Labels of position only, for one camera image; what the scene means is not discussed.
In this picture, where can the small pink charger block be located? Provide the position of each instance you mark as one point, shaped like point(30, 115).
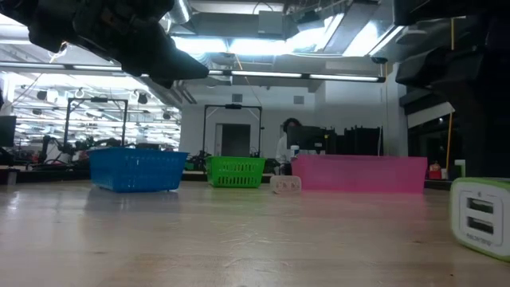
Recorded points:
point(285, 184)

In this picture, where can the green white USB charger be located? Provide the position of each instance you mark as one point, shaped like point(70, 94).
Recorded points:
point(482, 217)

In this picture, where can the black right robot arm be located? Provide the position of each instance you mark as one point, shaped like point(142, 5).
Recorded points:
point(486, 119)

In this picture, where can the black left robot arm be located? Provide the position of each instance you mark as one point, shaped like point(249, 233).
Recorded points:
point(14, 12)

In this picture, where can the red translucent plastic bin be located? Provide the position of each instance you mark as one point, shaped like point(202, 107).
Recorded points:
point(358, 173)

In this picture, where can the blue plastic basket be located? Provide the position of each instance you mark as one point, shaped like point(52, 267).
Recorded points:
point(135, 169)

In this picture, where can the green plastic basket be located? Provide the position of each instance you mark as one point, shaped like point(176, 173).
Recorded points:
point(235, 171)

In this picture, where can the person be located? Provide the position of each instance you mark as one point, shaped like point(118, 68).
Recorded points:
point(283, 143)

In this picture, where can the white bottle blue cap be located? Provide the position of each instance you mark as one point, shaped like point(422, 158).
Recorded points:
point(294, 151)

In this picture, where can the black computer monitor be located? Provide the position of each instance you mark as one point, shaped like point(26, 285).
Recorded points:
point(306, 139)

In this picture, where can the small red container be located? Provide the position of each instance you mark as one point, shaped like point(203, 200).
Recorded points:
point(434, 171)

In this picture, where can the pale green cup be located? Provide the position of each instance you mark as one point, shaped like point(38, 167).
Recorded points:
point(461, 167)

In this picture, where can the black background gantry frame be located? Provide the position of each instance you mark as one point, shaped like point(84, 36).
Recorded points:
point(233, 106)
point(95, 99)

